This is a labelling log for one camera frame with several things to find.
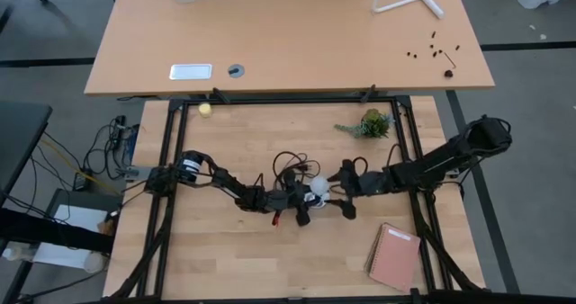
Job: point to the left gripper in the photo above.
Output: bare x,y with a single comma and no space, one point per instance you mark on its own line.
282,199

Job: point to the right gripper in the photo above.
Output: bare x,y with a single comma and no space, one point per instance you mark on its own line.
373,183

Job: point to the chrome lamp base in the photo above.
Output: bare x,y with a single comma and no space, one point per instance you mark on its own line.
320,201

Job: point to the white lightbulb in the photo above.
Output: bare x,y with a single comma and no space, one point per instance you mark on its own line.
319,185

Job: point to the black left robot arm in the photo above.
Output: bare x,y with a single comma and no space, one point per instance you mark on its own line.
229,185

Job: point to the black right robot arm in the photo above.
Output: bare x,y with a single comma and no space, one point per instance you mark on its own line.
441,164

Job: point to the potted succulent plant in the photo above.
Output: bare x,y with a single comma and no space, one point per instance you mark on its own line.
373,125

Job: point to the pink spiral notebook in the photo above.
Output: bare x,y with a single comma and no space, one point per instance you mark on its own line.
396,259

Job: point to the black allen key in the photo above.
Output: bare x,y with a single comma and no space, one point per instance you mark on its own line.
450,60

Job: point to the light wooden desk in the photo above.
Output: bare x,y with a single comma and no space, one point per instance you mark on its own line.
292,34

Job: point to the white sheet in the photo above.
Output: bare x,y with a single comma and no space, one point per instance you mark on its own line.
76,216

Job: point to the black beam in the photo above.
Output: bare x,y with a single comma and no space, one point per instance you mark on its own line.
45,232

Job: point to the black side desk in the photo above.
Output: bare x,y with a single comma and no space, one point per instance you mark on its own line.
18,137

